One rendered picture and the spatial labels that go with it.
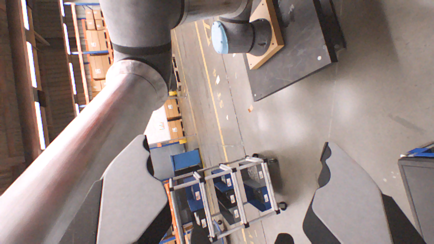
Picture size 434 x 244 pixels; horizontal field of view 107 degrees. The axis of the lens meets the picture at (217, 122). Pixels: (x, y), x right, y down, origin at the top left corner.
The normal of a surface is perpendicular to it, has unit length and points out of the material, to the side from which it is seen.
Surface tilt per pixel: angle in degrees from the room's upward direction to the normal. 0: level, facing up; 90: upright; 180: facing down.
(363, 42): 0
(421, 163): 23
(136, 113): 145
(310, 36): 0
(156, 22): 121
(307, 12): 0
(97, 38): 90
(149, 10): 111
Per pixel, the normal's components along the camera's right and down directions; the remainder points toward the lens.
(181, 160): 0.25, -0.25
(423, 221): -0.93, 0.19
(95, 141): 0.57, -0.64
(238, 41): 0.36, 0.63
